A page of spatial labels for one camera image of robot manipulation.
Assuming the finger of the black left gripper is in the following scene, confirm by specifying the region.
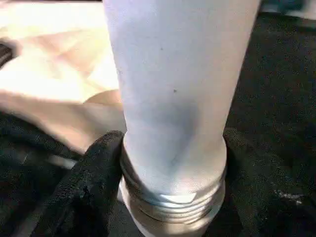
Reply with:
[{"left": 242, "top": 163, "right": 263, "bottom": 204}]
[{"left": 0, "top": 111, "right": 84, "bottom": 175}]

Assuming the white plastic table leg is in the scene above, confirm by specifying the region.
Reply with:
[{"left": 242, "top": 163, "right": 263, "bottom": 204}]
[{"left": 103, "top": 0, "right": 263, "bottom": 237}]

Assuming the black table mat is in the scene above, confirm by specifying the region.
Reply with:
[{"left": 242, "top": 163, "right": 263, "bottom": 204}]
[{"left": 0, "top": 11, "right": 316, "bottom": 237}]

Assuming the white plastic table top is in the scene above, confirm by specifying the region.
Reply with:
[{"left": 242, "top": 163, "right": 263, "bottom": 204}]
[{"left": 0, "top": 1, "right": 128, "bottom": 162}]

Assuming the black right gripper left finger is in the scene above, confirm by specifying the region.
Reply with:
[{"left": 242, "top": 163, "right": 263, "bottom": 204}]
[{"left": 31, "top": 130, "right": 124, "bottom": 237}]

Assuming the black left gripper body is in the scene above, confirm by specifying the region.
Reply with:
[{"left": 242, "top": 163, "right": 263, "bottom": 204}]
[{"left": 0, "top": 43, "right": 13, "bottom": 68}]

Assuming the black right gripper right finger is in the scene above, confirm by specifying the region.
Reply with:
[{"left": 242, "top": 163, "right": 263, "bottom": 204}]
[{"left": 218, "top": 127, "right": 316, "bottom": 237}]

